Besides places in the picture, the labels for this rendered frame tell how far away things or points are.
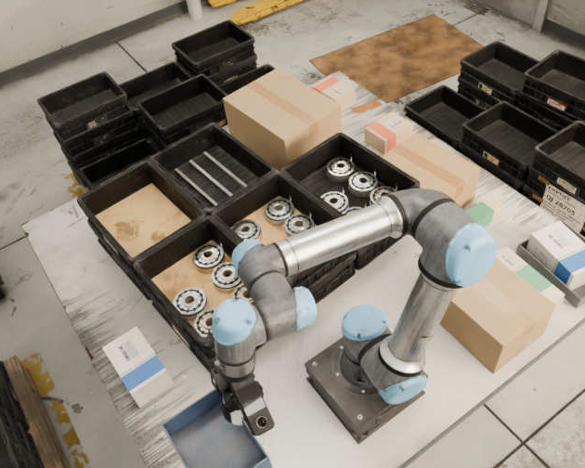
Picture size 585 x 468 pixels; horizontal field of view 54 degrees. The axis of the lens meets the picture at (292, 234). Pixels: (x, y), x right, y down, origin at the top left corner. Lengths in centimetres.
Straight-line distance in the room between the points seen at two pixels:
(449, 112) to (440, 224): 223
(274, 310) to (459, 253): 38
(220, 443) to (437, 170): 125
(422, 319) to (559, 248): 85
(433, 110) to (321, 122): 120
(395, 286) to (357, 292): 13
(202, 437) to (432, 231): 67
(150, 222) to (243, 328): 117
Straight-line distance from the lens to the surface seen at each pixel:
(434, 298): 127
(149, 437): 182
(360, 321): 151
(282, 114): 235
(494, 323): 175
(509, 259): 204
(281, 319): 105
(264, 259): 113
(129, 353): 186
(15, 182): 395
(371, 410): 164
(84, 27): 494
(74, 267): 227
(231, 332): 101
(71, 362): 292
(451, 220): 120
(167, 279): 193
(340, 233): 118
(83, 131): 326
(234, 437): 135
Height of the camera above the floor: 230
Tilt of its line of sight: 48 degrees down
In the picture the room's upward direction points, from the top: 7 degrees counter-clockwise
